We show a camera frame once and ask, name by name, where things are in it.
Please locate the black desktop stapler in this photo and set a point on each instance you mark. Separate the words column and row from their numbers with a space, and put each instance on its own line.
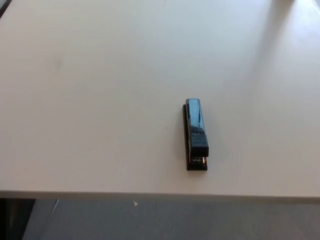
column 196, row 130

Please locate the dark table leg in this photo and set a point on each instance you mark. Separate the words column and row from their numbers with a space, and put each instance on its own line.
column 13, row 218

